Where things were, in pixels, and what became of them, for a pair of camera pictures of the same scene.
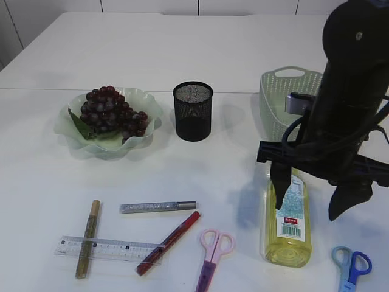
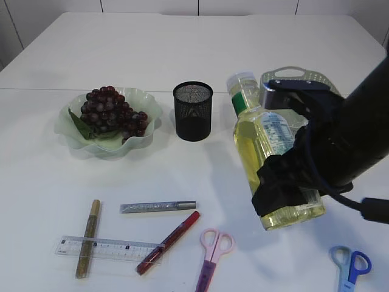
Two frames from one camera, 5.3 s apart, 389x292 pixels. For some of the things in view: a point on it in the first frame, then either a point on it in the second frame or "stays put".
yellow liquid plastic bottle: x=289 y=230 to x=261 y=131
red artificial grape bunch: x=105 y=110 stays put
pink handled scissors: x=214 y=244 stays put
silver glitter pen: x=141 y=207 stays put
